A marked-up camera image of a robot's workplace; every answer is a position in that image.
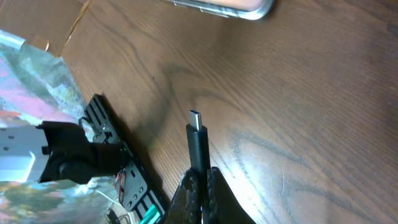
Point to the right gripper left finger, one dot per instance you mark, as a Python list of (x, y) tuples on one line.
[(185, 207)]

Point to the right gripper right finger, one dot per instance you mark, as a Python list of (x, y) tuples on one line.
[(223, 207)]

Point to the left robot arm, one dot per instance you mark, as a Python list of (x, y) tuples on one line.
[(55, 151)]

